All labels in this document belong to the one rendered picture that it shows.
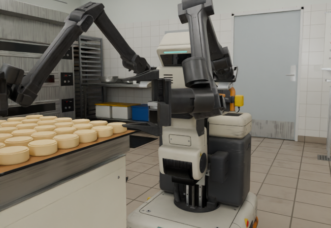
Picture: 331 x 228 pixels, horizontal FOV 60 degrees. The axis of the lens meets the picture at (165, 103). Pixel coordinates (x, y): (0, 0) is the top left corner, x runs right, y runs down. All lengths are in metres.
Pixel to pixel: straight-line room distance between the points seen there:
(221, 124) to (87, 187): 1.12
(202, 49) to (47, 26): 4.23
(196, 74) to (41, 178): 0.38
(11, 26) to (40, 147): 4.04
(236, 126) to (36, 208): 1.25
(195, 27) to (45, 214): 0.61
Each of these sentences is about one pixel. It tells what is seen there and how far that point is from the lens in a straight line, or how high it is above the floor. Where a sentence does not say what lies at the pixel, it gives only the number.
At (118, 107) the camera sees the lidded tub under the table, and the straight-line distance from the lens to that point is 5.41.
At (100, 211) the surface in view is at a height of 0.73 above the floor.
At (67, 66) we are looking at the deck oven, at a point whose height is 1.19.
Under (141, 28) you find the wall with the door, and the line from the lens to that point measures 5.91.
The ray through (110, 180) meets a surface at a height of 0.79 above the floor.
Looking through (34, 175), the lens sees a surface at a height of 0.87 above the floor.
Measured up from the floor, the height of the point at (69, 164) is 0.86.
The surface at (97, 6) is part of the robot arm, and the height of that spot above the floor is 1.32.
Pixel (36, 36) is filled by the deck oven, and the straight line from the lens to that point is 4.77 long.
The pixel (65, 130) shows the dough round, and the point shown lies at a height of 0.92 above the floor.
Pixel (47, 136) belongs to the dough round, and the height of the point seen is 0.92.
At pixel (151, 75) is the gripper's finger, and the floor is 1.04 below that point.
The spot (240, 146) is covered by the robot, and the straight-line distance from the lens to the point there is 1.66.
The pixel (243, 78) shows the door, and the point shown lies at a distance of 5.08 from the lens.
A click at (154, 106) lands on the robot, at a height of 0.89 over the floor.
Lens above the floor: 1.05
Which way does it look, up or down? 6 degrees down
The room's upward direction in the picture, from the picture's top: straight up
